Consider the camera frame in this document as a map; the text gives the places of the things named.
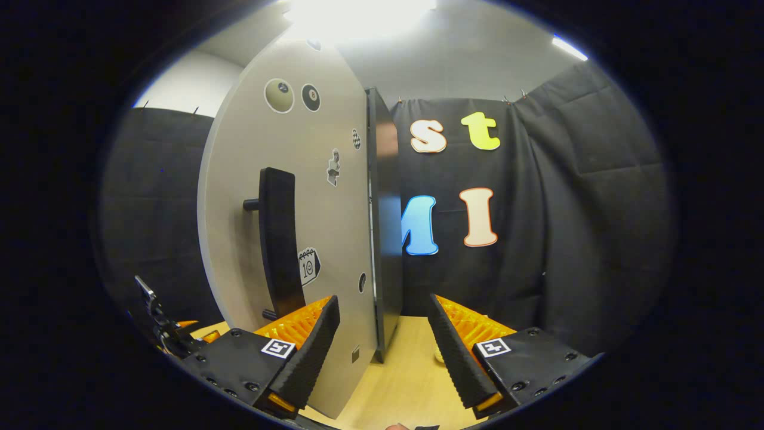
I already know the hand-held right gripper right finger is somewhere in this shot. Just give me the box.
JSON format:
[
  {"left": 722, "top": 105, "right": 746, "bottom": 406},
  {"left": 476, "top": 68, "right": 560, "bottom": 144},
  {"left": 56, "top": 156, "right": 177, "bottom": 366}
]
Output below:
[{"left": 428, "top": 294, "right": 592, "bottom": 420}]

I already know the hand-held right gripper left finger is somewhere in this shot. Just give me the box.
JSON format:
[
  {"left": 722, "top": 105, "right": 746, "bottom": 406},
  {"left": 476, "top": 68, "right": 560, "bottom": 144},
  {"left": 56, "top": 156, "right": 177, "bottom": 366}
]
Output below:
[{"left": 182, "top": 294, "right": 341, "bottom": 419}]

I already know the white cabinet door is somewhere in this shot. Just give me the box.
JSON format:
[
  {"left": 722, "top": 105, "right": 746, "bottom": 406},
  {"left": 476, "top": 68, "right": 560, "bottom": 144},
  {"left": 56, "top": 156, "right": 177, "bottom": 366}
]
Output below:
[{"left": 197, "top": 36, "right": 380, "bottom": 419}]

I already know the black cabinet door handle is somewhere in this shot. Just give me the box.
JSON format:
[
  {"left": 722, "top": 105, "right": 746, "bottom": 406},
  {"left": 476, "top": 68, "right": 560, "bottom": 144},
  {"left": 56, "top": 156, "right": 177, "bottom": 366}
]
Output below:
[{"left": 243, "top": 167, "right": 306, "bottom": 321}]

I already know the black backdrop cloth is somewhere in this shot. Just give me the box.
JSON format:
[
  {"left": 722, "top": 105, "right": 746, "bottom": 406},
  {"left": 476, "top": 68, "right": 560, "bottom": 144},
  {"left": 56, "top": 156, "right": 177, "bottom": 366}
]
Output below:
[{"left": 98, "top": 60, "right": 678, "bottom": 359}]

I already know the long ceiling light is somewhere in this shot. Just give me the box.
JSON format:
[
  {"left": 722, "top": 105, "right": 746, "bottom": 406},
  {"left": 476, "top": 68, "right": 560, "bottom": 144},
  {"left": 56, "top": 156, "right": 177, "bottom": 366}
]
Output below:
[
  {"left": 286, "top": 0, "right": 436, "bottom": 39},
  {"left": 551, "top": 34, "right": 589, "bottom": 62}
]

